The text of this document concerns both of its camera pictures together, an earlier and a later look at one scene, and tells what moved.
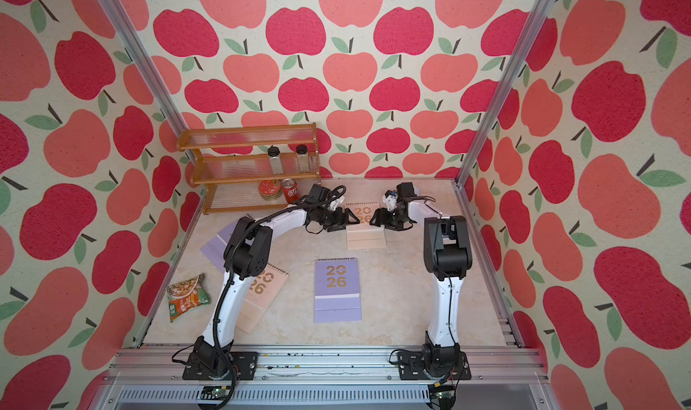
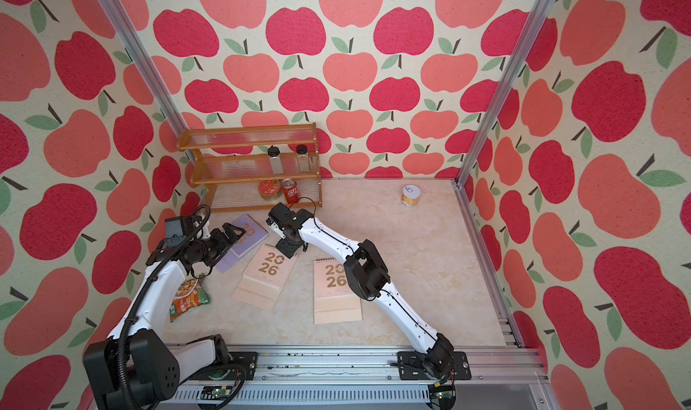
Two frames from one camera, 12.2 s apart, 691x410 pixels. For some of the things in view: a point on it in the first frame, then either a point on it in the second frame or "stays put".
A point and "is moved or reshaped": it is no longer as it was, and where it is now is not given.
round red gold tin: x=270 y=189 stays put
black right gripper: x=381 y=217 to x=288 y=249
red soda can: x=291 y=190 stays put
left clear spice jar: x=274 y=155 stays put
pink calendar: x=363 y=235 to x=335 y=299
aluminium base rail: x=324 y=378 stays put
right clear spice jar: x=301 y=151 stays put
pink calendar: x=262 y=289 is moved or reshaped
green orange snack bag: x=186 y=295 stays put
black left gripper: x=340 y=224 to x=224 y=244
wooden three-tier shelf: x=254 y=167 stays put
